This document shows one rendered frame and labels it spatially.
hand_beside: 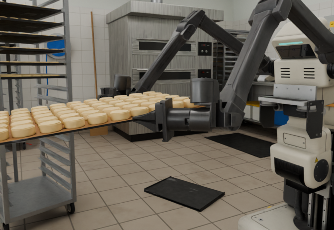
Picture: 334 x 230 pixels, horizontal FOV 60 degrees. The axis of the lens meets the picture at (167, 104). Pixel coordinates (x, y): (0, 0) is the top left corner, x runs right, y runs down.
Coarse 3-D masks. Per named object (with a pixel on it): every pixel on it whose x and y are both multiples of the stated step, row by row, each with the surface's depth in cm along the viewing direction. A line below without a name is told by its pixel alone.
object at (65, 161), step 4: (40, 148) 254; (44, 148) 248; (44, 152) 242; (48, 152) 242; (52, 152) 235; (52, 156) 230; (56, 156) 230; (60, 156) 224; (60, 160) 220; (64, 160) 219; (68, 160) 213; (68, 164) 211
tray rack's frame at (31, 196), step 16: (32, 0) 240; (16, 160) 244; (16, 176) 245; (16, 192) 225; (32, 192) 225; (48, 192) 225; (64, 192) 225; (0, 208) 199; (16, 208) 199; (32, 208) 199; (48, 208) 202; (0, 224) 191
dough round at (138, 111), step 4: (132, 108) 79; (136, 108) 78; (140, 108) 78; (144, 108) 78; (132, 112) 77; (136, 112) 76; (140, 112) 76; (144, 112) 77; (148, 112) 79; (132, 116) 78
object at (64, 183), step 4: (40, 168) 255; (44, 168) 253; (48, 172) 245; (52, 172) 239; (52, 176) 236; (56, 176) 234; (56, 180) 228; (60, 180) 228; (64, 180) 222; (64, 184) 220; (68, 184) 217; (68, 188) 213; (72, 188) 213
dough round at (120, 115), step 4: (112, 112) 75; (116, 112) 75; (120, 112) 74; (124, 112) 74; (128, 112) 76; (112, 116) 74; (116, 116) 74; (120, 116) 74; (124, 116) 74; (128, 116) 76; (116, 120) 74; (120, 120) 74
